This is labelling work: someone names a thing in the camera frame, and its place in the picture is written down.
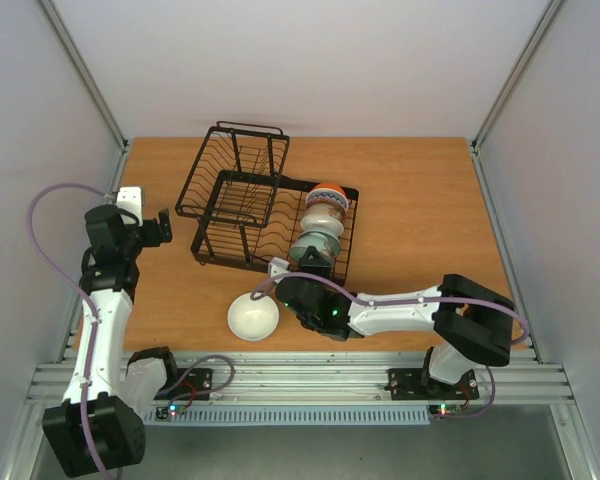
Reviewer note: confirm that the aluminium front frame rails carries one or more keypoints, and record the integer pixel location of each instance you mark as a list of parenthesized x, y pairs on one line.
[(359, 378)]

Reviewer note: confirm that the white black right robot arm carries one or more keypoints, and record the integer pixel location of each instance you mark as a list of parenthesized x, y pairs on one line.
[(474, 322)]

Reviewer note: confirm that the white ribbed bowl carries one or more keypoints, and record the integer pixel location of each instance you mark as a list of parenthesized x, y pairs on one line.
[(253, 320)]

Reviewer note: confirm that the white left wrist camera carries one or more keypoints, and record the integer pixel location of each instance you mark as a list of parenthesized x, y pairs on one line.
[(131, 199)]

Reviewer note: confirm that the aluminium right frame post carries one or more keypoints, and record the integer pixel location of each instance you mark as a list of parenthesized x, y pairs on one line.
[(539, 32)]

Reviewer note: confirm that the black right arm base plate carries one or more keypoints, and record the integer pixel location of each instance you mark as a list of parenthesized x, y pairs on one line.
[(415, 384)]

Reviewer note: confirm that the white bowl with orange outside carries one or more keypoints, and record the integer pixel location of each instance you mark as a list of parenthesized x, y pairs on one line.
[(329, 187)]

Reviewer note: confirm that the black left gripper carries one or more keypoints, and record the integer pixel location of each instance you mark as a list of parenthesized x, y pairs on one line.
[(155, 238)]

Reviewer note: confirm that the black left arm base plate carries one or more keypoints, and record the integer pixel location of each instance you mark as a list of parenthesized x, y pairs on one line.
[(195, 386)]

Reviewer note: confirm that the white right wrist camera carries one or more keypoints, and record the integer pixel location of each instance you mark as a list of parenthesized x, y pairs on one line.
[(277, 266)]

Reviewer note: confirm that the grey slotted cable duct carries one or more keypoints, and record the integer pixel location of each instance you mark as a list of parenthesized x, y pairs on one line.
[(325, 415)]

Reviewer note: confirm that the green led board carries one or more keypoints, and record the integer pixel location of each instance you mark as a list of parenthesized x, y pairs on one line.
[(172, 411), (446, 409)]

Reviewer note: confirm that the aluminium frame post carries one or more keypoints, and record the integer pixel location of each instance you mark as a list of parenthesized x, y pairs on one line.
[(539, 32), (59, 28)]

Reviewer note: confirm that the plain white bowl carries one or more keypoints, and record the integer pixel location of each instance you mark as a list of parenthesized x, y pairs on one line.
[(323, 217)]

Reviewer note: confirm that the left green led board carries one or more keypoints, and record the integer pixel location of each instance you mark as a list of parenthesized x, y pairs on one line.
[(172, 411)]

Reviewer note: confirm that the black wire dish rack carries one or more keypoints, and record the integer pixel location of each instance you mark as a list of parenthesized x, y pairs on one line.
[(248, 212)]

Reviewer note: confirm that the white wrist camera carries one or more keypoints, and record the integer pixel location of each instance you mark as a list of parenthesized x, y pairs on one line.
[(131, 199), (277, 266)]

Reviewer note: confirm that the aluminium left frame post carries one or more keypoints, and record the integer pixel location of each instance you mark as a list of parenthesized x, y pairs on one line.
[(59, 28)]

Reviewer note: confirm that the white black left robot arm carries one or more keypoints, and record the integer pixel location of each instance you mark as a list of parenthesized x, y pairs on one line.
[(99, 424)]

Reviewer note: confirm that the red patterned bowl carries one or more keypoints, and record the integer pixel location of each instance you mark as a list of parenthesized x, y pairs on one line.
[(333, 199)]

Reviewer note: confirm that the light green ceramic bowl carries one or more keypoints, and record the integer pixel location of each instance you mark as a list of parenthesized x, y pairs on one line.
[(319, 240)]

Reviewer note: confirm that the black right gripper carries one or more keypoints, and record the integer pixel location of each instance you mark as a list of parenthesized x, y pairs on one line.
[(313, 267)]

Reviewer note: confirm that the right green led board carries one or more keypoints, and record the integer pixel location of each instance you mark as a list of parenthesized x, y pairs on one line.
[(446, 409)]

